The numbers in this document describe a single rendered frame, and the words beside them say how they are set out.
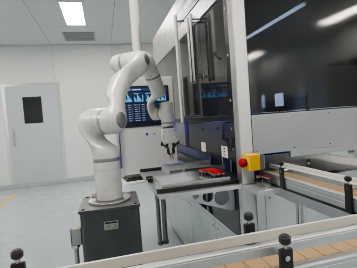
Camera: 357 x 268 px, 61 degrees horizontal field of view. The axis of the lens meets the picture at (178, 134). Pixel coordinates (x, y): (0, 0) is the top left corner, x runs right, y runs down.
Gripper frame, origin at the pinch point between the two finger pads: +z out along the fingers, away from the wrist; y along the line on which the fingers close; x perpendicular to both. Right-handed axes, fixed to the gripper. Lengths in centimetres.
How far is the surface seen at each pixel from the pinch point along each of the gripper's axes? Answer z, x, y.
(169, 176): 12.0, 25.9, 6.4
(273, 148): 0, 56, -40
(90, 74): -154, -489, 80
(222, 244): 10, 132, 13
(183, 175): 12.4, 25.5, -1.1
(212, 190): 16, 56, -8
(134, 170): 13.9, -41.6, 22.9
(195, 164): 11.5, -9.4, -17.2
